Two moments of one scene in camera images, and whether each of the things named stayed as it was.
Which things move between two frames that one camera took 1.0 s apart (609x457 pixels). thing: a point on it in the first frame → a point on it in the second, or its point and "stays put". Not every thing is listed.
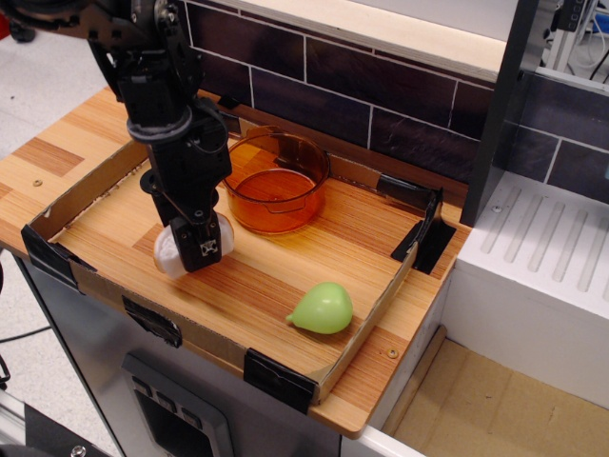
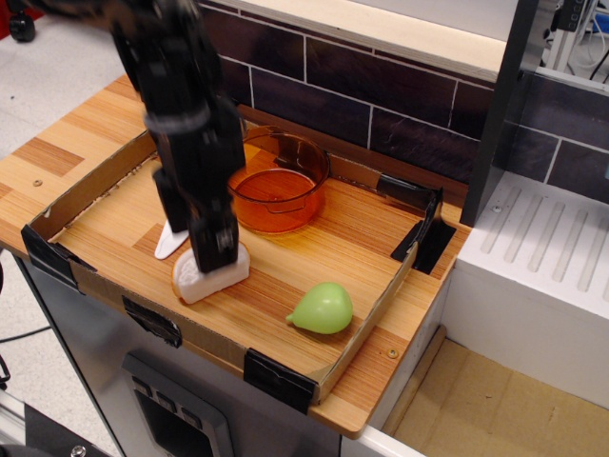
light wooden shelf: (386, 33) stays put
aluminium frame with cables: (579, 55) stays put
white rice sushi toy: (168, 258) → (190, 285)
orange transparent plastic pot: (274, 181) stays put
